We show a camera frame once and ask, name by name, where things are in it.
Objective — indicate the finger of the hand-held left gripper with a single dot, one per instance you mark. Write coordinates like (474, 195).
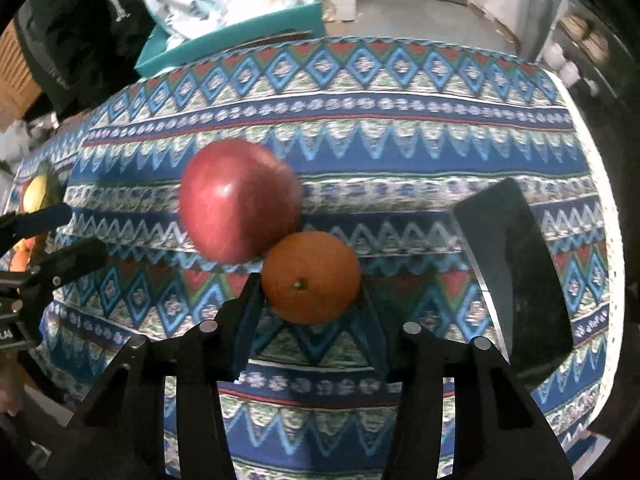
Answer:
(70, 260)
(45, 215)

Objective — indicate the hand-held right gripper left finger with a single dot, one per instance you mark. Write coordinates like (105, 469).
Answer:
(245, 325)

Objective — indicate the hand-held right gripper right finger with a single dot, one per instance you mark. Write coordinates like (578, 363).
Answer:
(375, 335)

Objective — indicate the orange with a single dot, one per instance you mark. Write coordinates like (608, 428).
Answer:
(310, 275)
(22, 256)

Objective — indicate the red apple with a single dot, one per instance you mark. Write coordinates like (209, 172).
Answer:
(235, 200)

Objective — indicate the wooden louvered door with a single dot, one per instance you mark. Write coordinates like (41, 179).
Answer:
(15, 75)

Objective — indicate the dark hanging clothes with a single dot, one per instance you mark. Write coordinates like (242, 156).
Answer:
(75, 35)

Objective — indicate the blue patterned tablecloth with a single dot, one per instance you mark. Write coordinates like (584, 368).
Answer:
(400, 150)

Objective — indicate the teal box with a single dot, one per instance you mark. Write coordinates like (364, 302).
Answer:
(200, 52)

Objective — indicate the shoe rack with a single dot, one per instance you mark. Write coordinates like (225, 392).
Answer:
(585, 35)

